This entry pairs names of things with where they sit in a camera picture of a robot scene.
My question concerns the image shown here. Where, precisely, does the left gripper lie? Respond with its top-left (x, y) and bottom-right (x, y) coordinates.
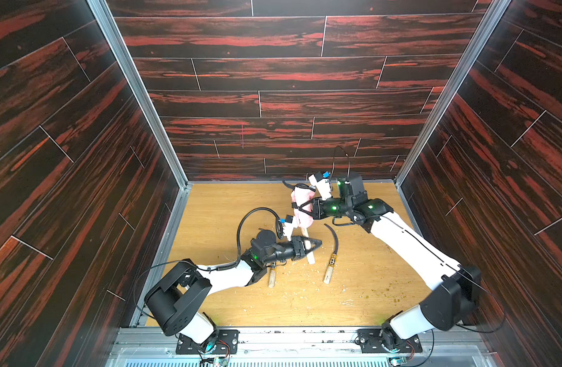
top-left (259, 238), bottom-right (320, 268)

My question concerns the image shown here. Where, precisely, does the pink rag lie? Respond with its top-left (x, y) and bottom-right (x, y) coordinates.
top-left (291, 183), bottom-right (316, 229)

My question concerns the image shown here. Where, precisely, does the small sickle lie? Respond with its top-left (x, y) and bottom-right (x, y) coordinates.
top-left (268, 262), bottom-right (276, 288)
top-left (323, 224), bottom-right (339, 284)
top-left (301, 227), bottom-right (316, 265)

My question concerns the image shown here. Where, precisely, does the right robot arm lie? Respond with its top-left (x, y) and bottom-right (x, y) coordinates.
top-left (291, 172), bottom-right (481, 353)

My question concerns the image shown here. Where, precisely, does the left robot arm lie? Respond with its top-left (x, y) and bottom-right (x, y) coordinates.
top-left (144, 229), bottom-right (322, 350)

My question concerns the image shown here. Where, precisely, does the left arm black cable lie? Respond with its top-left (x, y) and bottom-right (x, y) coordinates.
top-left (193, 207), bottom-right (284, 272)

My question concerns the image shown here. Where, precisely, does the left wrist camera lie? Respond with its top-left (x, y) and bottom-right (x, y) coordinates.
top-left (280, 216), bottom-right (299, 241)

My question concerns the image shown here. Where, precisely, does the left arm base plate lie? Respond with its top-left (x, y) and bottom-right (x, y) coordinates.
top-left (175, 329), bottom-right (240, 356)

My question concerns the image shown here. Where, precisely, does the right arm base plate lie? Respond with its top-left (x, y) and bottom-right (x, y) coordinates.
top-left (354, 328), bottom-right (423, 353)

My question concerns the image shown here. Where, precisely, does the aluminium front rail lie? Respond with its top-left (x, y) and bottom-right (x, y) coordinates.
top-left (106, 327), bottom-right (500, 366)

